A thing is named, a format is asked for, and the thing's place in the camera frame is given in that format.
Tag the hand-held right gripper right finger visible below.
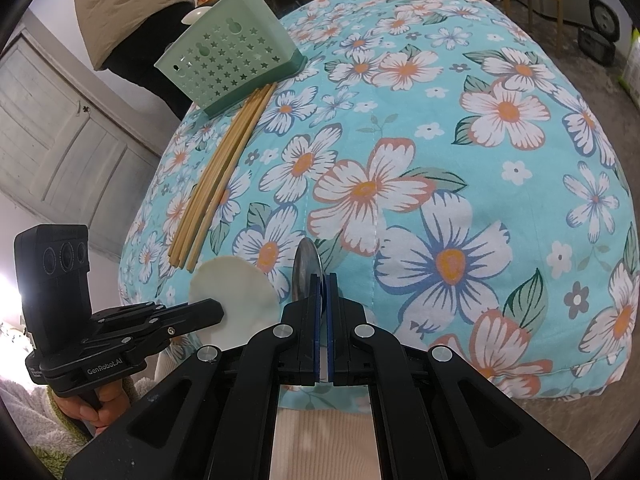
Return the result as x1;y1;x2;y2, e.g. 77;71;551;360
324;273;587;480

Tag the white panelled door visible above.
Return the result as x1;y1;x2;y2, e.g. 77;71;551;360
0;25;161;226

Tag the green perforated utensil holder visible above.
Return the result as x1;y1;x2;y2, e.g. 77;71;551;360
154;0;307;118

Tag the yellow white rice bag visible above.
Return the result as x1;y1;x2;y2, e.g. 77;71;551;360
620;30;640;93

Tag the black rice cooker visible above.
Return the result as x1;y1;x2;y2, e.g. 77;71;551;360
577;0;623;66

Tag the bundle of bamboo chopsticks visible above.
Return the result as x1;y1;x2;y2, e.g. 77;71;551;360
167;82;278;272

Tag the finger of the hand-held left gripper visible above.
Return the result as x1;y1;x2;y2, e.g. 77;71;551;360
159;298;226;339

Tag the blue floral quilt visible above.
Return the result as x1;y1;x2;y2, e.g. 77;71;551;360
117;0;640;401

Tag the large metal spoon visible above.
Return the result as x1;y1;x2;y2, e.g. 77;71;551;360
292;237;332;311

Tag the person's left forearm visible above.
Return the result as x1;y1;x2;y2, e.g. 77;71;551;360
0;370;96;480

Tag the person's left hand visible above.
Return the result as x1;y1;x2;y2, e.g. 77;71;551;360
62;377;134;436

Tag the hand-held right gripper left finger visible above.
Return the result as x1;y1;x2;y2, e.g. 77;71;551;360
62;274;325;480

